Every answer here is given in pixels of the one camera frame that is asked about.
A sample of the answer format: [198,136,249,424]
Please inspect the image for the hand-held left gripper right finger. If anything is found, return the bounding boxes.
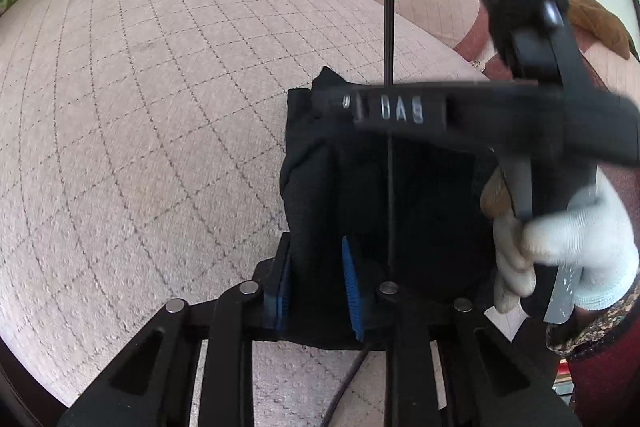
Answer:
[341,235,583,427]

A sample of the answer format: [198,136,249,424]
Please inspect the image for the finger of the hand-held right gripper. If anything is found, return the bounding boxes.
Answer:
[311,83,362,128]

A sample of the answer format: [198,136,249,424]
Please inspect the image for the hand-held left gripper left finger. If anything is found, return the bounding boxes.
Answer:
[57,232,296,427]

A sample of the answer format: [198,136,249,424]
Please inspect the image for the black pants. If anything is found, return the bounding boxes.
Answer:
[279,66,503,350]

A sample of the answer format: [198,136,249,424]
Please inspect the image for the person's right forearm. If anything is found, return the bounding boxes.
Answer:
[545,279,640,427]

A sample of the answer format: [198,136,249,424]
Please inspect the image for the person's right hand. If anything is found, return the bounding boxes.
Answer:
[479,168,640,314]

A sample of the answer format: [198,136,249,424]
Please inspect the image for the brown cloth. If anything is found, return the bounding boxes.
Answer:
[570,0,633,60]

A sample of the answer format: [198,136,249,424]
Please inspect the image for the beige quilted mattress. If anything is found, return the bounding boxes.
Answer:
[0,0,501,410]

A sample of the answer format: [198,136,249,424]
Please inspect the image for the black cable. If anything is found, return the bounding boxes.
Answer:
[319,0,453,427]

